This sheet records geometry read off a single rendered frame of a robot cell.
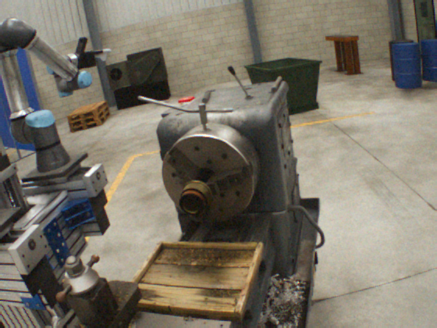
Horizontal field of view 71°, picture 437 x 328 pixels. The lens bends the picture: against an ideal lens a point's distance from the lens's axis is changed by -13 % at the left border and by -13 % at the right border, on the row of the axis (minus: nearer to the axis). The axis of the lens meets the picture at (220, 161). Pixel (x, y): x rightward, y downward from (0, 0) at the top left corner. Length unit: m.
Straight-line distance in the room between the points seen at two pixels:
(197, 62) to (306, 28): 3.59
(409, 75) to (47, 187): 6.76
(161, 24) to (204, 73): 2.02
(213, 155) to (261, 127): 0.21
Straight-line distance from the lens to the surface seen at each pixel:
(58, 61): 1.56
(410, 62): 7.33
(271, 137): 1.21
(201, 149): 1.10
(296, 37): 11.42
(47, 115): 1.47
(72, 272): 0.72
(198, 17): 11.13
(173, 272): 1.09
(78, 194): 1.46
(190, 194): 1.01
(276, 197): 1.29
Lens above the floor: 1.52
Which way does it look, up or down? 20 degrees down
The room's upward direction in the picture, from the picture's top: 11 degrees counter-clockwise
